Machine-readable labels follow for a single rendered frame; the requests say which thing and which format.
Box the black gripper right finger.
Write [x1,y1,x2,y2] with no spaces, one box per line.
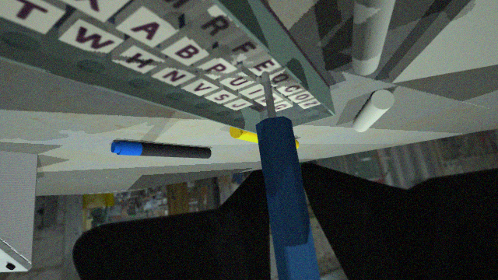
[301,163,498,280]

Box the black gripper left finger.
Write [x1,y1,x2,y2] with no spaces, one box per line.
[72,170,271,280]

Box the white cylinder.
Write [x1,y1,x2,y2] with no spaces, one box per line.
[353,89,395,132]

